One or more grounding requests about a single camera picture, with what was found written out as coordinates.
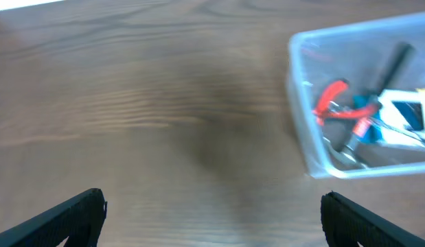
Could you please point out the red black handled pliers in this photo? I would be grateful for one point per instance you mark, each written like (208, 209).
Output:
(327, 108)

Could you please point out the blue white bit set box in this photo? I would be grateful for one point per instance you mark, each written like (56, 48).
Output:
(399, 122)

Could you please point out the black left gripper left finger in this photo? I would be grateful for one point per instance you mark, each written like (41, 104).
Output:
(77, 221)

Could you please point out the clear plastic container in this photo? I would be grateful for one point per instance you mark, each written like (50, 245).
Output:
(357, 53)

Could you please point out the claw hammer black orange handle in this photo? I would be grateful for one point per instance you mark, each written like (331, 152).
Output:
(347, 154)

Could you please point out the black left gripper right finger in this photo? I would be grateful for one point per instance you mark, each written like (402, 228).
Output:
(347, 224)

